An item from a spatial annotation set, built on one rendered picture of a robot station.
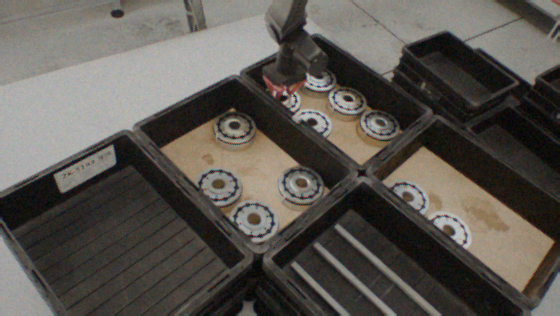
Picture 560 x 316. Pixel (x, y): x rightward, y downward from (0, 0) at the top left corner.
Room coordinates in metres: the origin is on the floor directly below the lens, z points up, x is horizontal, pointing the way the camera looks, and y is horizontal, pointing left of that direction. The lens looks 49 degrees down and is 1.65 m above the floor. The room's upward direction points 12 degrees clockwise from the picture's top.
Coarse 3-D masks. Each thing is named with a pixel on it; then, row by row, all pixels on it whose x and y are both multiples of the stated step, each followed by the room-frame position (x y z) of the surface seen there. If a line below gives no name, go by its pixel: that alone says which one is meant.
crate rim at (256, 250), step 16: (224, 80) 0.83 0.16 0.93; (240, 80) 0.84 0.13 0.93; (192, 96) 0.75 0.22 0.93; (160, 112) 0.68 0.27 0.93; (304, 128) 0.72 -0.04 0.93; (320, 144) 0.68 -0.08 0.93; (336, 160) 0.65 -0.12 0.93; (352, 176) 0.61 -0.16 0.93; (336, 192) 0.56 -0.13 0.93; (208, 208) 0.47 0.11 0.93; (288, 224) 0.47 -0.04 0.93; (272, 240) 0.43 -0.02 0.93; (256, 256) 0.40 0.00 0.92
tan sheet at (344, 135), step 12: (336, 84) 1.02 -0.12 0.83; (300, 96) 0.94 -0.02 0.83; (300, 108) 0.89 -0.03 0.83; (312, 108) 0.90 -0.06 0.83; (324, 108) 0.91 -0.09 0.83; (336, 120) 0.88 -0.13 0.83; (336, 132) 0.83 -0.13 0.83; (348, 132) 0.84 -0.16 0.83; (336, 144) 0.79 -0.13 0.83; (348, 144) 0.80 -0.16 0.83; (360, 144) 0.81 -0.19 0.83; (360, 156) 0.77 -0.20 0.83
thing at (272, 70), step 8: (280, 56) 0.86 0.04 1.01; (272, 64) 0.88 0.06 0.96; (280, 64) 0.85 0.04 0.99; (288, 64) 0.85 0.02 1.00; (296, 64) 0.86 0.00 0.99; (264, 72) 0.86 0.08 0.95; (272, 72) 0.85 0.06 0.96; (280, 72) 0.85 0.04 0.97; (288, 72) 0.85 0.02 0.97; (296, 72) 0.86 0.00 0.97; (304, 72) 0.88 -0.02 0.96; (280, 80) 0.83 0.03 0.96; (288, 80) 0.84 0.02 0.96
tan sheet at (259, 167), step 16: (208, 128) 0.75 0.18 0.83; (256, 128) 0.79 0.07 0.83; (176, 144) 0.68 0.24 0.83; (192, 144) 0.69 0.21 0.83; (208, 144) 0.70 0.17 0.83; (256, 144) 0.74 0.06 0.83; (272, 144) 0.75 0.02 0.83; (176, 160) 0.64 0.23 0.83; (192, 160) 0.65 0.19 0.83; (208, 160) 0.66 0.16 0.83; (224, 160) 0.67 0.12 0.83; (240, 160) 0.68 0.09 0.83; (256, 160) 0.69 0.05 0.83; (272, 160) 0.70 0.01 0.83; (288, 160) 0.71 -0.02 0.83; (192, 176) 0.60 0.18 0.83; (240, 176) 0.63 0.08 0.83; (256, 176) 0.64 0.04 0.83; (272, 176) 0.65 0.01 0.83; (256, 192) 0.60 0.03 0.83; (272, 192) 0.61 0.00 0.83; (256, 224) 0.52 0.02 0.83
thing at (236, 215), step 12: (240, 204) 0.53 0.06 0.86; (252, 204) 0.54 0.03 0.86; (264, 204) 0.55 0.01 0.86; (240, 216) 0.51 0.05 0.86; (276, 216) 0.52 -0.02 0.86; (240, 228) 0.48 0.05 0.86; (264, 228) 0.49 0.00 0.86; (276, 228) 0.50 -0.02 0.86; (252, 240) 0.46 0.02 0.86; (264, 240) 0.46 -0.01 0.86
